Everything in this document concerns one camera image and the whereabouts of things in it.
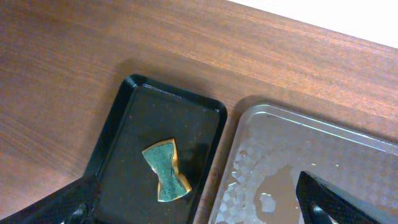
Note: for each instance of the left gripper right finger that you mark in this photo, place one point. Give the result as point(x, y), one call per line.
point(323, 202)

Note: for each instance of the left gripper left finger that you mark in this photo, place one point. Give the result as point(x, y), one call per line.
point(73, 203)

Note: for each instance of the green and yellow sponge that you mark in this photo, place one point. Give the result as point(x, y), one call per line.
point(162, 157)

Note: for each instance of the dark brown serving tray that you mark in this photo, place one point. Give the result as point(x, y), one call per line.
point(272, 146)

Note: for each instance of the black rectangular plastic bin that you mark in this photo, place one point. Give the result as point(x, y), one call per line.
point(145, 112)

